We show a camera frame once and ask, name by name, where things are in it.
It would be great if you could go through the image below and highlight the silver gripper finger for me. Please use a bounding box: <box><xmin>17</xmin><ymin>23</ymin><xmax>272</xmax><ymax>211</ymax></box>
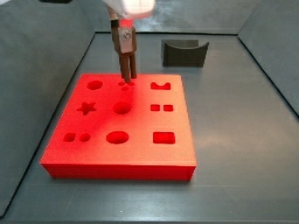
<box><xmin>107</xmin><ymin>7</ymin><xmax>132</xmax><ymax>54</ymax></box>

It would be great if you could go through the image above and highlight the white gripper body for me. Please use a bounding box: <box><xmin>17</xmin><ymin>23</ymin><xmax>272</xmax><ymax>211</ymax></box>
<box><xmin>103</xmin><ymin>0</ymin><xmax>155</xmax><ymax>20</ymax></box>

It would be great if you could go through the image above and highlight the brown three prong object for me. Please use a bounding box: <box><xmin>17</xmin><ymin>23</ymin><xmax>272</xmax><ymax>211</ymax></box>
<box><xmin>116</xmin><ymin>22</ymin><xmax>136</xmax><ymax>83</ymax></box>

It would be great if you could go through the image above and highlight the dark grey curved block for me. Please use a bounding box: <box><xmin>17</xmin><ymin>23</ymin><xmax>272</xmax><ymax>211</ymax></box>
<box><xmin>162</xmin><ymin>39</ymin><xmax>210</xmax><ymax>67</ymax></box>

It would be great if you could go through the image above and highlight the red foam shape board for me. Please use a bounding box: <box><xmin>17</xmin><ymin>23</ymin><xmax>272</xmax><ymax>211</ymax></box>
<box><xmin>40</xmin><ymin>73</ymin><xmax>196</xmax><ymax>181</ymax></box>

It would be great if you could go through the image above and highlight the black camera box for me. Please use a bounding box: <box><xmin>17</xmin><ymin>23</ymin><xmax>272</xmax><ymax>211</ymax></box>
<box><xmin>39</xmin><ymin>0</ymin><xmax>72</xmax><ymax>4</ymax></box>

